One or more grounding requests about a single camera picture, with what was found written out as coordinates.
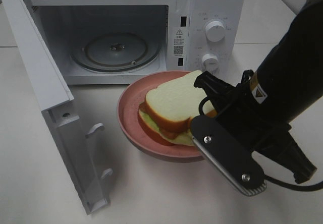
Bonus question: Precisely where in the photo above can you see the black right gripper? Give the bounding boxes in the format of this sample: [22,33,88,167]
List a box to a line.
[193,71,317,184]

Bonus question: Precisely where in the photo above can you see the toast sandwich with filling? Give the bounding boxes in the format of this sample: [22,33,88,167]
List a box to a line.
[137,70,206,147]

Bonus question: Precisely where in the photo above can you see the pink round plate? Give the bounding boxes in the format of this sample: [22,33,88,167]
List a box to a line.
[117,71,203,162]

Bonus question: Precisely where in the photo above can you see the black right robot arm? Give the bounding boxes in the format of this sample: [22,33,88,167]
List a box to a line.
[190,0,322,192]

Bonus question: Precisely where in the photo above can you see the white lower timer knob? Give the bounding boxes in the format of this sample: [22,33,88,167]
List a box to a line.
[201,53,220,75]

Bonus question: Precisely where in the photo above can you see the white upper power knob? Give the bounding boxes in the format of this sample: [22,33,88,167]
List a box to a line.
[204,20,226,42]

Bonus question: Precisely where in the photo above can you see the white warning label sticker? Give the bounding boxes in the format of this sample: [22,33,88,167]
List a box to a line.
[171,27,187,56]

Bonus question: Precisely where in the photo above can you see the glass microwave turntable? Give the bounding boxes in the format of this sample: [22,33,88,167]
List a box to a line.
[71,32,162,73]

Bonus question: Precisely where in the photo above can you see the white microwave oven body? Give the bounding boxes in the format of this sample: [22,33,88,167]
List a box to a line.
[31,0,244,85]

